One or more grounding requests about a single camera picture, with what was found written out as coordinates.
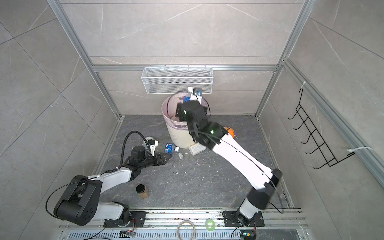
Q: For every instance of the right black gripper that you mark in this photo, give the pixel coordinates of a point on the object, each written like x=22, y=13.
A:
x=182, y=114

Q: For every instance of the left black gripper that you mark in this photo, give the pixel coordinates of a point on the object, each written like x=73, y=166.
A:
x=163, y=161

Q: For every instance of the clear bottle blue label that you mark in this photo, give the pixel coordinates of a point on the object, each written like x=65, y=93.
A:
x=186, y=99
x=166, y=148

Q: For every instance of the white label wide bottle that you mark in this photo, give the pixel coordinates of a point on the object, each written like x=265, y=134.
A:
x=192, y=150

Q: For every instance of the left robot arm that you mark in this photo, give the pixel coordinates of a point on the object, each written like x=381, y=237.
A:
x=80, y=202

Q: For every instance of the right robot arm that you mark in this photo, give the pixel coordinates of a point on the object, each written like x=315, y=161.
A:
x=215, y=137

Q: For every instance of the white ribbed trash bin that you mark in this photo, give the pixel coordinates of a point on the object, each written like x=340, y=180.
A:
x=181, y=139

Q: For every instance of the pink bin liner bag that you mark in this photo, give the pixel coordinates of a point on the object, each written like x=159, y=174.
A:
x=169, y=111

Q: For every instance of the brown jar black lid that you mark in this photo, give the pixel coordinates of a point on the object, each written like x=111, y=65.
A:
x=142, y=191

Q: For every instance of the orange shark plush toy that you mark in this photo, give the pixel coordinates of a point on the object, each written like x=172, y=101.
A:
x=231, y=132

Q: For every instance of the green tape roll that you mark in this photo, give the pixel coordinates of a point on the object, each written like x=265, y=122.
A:
x=210, y=225

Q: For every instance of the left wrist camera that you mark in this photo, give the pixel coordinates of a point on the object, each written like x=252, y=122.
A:
x=152, y=150

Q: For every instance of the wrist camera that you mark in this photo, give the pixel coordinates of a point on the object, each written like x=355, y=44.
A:
x=152, y=150
x=196, y=94

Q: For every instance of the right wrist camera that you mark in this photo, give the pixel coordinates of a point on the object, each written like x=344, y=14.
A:
x=196, y=94

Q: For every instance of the white wire mesh basket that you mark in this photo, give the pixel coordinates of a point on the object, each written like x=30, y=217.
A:
x=170, y=80

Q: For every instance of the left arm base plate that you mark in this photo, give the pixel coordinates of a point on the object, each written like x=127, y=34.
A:
x=127, y=220

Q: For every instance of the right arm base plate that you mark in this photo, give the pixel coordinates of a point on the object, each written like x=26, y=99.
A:
x=236, y=219

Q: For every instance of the black wall hook rack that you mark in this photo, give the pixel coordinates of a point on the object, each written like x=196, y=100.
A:
x=315, y=136

